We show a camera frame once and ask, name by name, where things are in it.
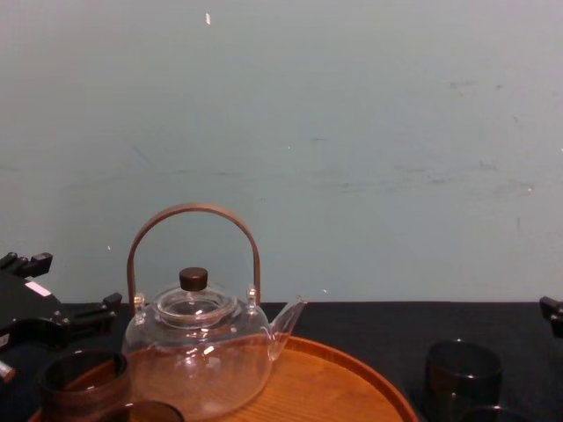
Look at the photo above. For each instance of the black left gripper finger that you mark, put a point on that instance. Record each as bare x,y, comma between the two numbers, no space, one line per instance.
94,314
33,264

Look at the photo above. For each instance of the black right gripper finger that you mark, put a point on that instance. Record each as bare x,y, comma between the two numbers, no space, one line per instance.
556,310

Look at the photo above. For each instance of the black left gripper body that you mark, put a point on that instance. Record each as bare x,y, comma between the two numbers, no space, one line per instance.
26,307

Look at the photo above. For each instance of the round brown wooden tray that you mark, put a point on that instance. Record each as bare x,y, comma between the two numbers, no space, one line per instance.
325,382

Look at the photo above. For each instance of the dark smoked glass cup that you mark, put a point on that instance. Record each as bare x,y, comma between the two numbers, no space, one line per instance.
492,415
145,413
462,378
83,378

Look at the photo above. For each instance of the glass teapot lid dark knob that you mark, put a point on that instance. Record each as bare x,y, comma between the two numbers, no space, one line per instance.
193,299

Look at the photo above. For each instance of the black table cloth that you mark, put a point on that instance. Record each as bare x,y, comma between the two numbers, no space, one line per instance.
374,325

